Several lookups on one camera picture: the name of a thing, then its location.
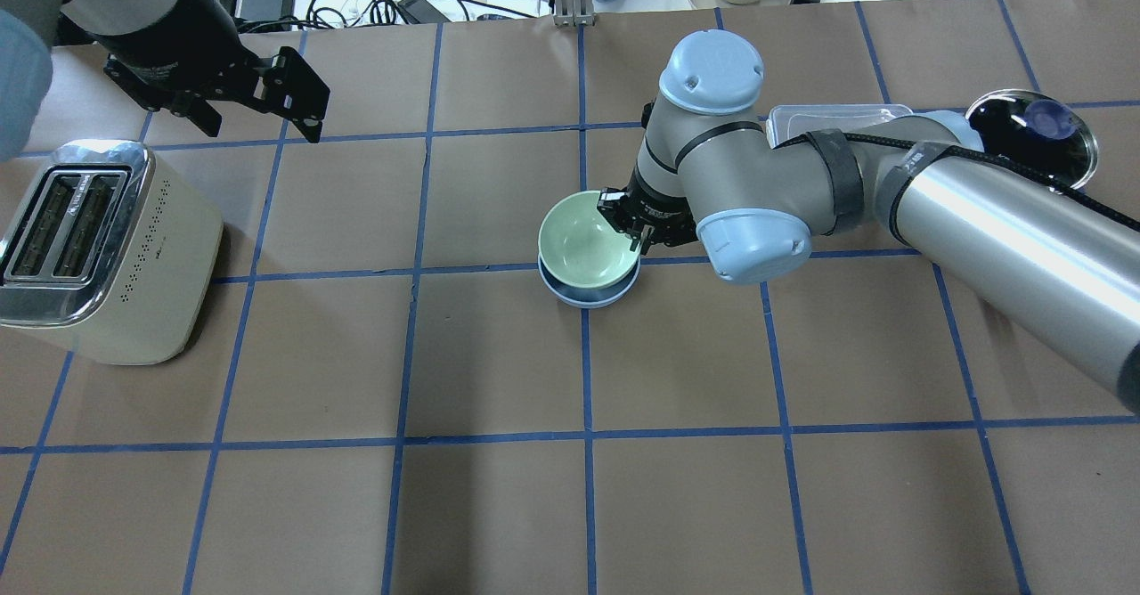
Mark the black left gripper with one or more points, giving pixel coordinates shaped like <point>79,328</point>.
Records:
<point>175,27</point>

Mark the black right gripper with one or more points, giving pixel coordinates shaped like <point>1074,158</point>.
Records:
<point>657,205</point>

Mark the green bowl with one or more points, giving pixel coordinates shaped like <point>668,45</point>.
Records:
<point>580,248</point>

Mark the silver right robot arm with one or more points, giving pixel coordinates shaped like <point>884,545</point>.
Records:
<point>1057,262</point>

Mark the clear plastic container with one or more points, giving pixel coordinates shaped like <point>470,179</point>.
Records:
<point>787,121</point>

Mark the silver toaster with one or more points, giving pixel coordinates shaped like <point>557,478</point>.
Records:
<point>110,254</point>

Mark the blue saucepan with lid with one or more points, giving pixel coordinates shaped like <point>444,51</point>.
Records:
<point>1030,129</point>

